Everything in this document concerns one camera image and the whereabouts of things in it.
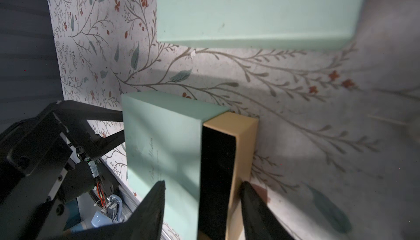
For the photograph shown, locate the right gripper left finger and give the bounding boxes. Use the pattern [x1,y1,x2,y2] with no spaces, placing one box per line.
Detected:
[68,180,166,240]

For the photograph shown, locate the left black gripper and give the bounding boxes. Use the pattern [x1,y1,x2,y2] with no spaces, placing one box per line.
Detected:
[1,100,125,240]

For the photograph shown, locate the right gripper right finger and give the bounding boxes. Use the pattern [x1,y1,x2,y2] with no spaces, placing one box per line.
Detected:
[240,182,294,240]

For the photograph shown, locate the mint jewelry box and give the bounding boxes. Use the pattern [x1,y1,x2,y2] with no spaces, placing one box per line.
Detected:
[122,91,258,240]
[156,0,364,50]

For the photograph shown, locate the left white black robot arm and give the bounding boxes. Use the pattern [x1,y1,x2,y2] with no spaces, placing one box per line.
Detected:
[1,101,124,240]

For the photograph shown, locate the floral table mat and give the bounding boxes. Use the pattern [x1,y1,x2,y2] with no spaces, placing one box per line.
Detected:
[48,0,420,240]

